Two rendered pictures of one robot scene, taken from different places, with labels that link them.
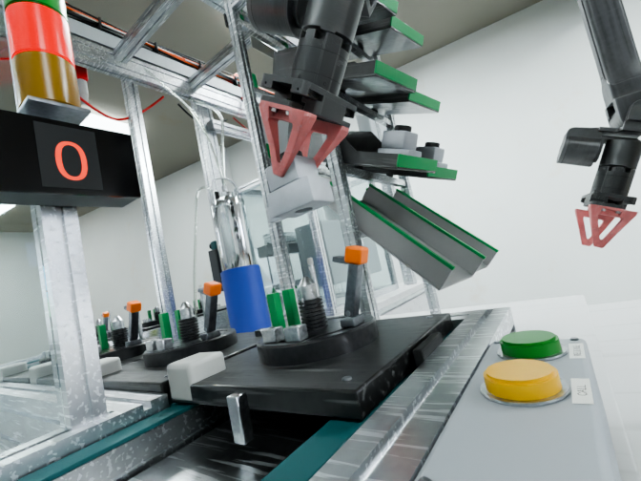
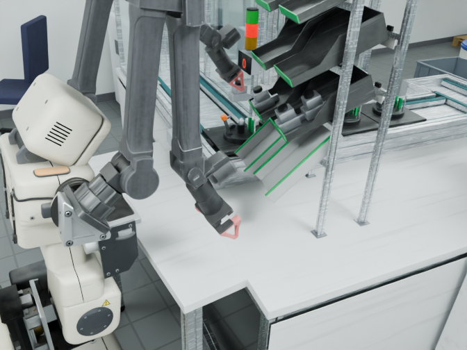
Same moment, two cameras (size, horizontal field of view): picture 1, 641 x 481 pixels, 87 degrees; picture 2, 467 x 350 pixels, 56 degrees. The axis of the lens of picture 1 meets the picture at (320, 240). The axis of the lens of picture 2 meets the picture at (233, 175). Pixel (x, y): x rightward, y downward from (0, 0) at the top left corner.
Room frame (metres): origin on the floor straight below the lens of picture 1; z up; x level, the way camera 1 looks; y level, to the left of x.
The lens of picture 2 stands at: (1.17, -1.34, 1.73)
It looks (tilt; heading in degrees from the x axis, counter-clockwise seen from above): 31 degrees down; 120
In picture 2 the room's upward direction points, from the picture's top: 2 degrees clockwise
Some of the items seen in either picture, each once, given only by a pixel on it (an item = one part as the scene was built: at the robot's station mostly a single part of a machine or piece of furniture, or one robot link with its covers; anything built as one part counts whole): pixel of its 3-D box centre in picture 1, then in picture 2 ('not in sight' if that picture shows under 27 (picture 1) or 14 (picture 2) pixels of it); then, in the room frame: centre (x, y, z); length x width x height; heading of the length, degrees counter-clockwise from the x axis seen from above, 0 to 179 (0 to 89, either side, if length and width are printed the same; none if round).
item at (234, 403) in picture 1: (239, 417); not in sight; (0.30, 0.10, 0.95); 0.01 x 0.01 x 0.04; 55
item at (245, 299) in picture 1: (246, 302); not in sight; (1.36, 0.34, 1.00); 0.16 x 0.16 x 0.27
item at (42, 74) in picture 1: (49, 90); (251, 42); (0.32, 0.23, 1.29); 0.05 x 0.05 x 0.05
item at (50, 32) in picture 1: (41, 43); (251, 29); (0.32, 0.23, 1.34); 0.05 x 0.05 x 0.05
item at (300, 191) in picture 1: (290, 185); (240, 90); (0.40, 0.02, 1.16); 0.08 x 0.04 x 0.07; 55
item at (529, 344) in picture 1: (530, 349); not in sight; (0.27, -0.14, 0.96); 0.04 x 0.04 x 0.02
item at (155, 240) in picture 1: (146, 185); not in sight; (1.39, 0.67, 1.56); 0.04 x 0.04 x 1.39; 55
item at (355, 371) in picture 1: (320, 353); (240, 138); (0.41, 0.03, 0.96); 0.24 x 0.24 x 0.02; 55
